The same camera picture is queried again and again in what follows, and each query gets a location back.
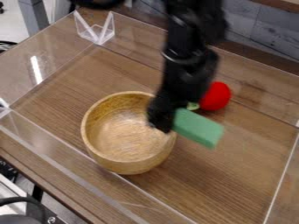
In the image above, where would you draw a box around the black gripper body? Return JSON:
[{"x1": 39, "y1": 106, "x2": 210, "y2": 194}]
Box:
[{"x1": 155, "y1": 0, "x2": 230, "y2": 109}]

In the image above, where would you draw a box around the green foam block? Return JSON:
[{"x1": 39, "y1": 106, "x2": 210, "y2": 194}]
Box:
[{"x1": 173, "y1": 108, "x2": 225, "y2": 149}]

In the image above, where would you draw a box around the brown wooden bowl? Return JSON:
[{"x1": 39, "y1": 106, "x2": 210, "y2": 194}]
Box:
[{"x1": 80, "y1": 91, "x2": 177, "y2": 175}]

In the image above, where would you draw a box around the clear acrylic corner bracket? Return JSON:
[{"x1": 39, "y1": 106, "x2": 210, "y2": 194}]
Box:
[{"x1": 74, "y1": 11, "x2": 116, "y2": 46}]

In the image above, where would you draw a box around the red plush strawberry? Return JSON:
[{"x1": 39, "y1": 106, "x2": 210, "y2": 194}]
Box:
[{"x1": 187, "y1": 81, "x2": 231, "y2": 111}]

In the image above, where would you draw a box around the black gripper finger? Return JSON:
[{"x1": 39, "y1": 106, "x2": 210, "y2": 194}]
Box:
[{"x1": 147, "y1": 97, "x2": 181, "y2": 134}]

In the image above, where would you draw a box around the clear acrylic tray enclosure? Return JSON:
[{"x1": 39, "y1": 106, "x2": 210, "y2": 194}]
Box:
[{"x1": 0, "y1": 10, "x2": 299, "y2": 224}]

